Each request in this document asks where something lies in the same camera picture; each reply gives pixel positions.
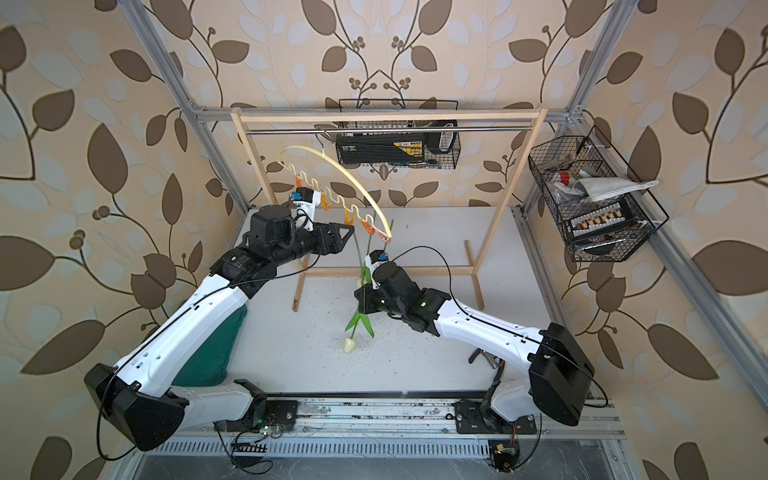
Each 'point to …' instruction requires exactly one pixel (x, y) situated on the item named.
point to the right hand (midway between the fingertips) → (355, 293)
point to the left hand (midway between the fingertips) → (344, 225)
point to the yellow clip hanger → (351, 213)
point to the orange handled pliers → (497, 362)
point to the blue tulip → (366, 273)
